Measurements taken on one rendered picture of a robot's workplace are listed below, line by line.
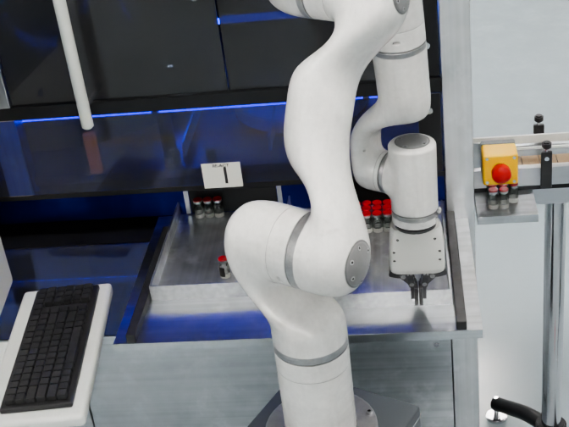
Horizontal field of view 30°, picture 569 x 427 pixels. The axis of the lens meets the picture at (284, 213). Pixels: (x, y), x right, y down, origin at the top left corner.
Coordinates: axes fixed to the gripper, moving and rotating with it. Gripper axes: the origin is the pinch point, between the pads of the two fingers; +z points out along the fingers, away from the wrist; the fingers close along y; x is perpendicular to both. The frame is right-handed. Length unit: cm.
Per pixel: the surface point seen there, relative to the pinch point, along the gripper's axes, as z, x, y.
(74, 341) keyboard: 10, -2, 69
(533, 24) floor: 85, -376, -67
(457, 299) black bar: 2.1, -0.3, -7.2
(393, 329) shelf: 4.3, 5.7, 5.0
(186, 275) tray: 4, -16, 48
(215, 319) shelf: 4.6, 0.2, 39.5
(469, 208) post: 1.3, -33.3, -11.6
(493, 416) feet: 90, -69, -19
